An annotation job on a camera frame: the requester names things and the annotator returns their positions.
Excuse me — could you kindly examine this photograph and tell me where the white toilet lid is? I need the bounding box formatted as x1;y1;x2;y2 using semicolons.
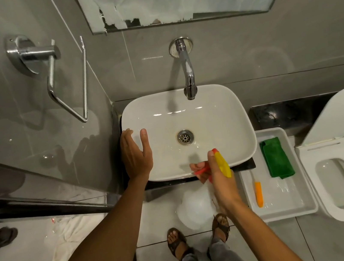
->
293;85;344;147

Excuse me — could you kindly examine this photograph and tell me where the person's left hand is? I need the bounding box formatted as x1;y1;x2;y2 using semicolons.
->
117;125;157;184

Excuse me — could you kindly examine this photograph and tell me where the white floor cloth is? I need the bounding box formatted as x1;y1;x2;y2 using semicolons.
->
27;209;117;261

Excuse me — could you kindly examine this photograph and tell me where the chrome wall faucet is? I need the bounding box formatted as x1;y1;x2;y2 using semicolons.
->
166;35;202;103

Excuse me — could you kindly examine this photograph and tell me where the person's right hand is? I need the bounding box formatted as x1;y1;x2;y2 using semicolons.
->
188;146;249;220

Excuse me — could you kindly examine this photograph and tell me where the white plastic tray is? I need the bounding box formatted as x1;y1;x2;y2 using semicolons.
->
233;123;320;227

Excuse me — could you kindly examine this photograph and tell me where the glass shower partition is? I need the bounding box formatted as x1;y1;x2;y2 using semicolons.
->
0;131;125;231

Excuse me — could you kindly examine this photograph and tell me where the green cloth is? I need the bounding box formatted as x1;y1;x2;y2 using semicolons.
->
259;135;296;182

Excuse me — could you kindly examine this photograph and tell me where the person's sandal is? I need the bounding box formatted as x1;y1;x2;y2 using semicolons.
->
209;212;233;245
165;225;195;261

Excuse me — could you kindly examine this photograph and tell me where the person's left sandal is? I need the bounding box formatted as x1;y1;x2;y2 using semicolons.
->
165;225;195;261

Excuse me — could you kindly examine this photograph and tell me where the person's right sandal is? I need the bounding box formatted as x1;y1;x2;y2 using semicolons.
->
209;212;233;245

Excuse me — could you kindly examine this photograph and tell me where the chrome sink drain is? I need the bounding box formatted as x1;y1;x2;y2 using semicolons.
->
176;128;196;147

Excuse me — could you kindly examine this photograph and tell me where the person's left forearm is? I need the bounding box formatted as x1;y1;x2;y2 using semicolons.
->
27;171;164;261

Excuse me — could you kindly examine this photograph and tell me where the black sandal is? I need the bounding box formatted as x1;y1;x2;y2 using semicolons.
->
0;225;22;256

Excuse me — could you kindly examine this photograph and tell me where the clear spray bottle yellow head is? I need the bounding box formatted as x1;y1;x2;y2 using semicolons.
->
167;146;241;234

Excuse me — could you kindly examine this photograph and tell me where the chrome towel ring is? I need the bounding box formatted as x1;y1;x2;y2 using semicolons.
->
3;24;98;133

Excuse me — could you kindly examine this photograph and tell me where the white ceramic wash basin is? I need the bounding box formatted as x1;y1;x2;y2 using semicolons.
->
116;77;262;187

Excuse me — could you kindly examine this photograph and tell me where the black stone ledge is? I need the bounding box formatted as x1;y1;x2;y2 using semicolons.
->
247;90;344;142

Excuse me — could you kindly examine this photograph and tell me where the person's right forearm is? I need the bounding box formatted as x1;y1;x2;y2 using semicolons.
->
226;195;309;261

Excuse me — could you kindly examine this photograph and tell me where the orange handled white brush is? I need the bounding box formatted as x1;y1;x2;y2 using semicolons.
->
249;167;266;210

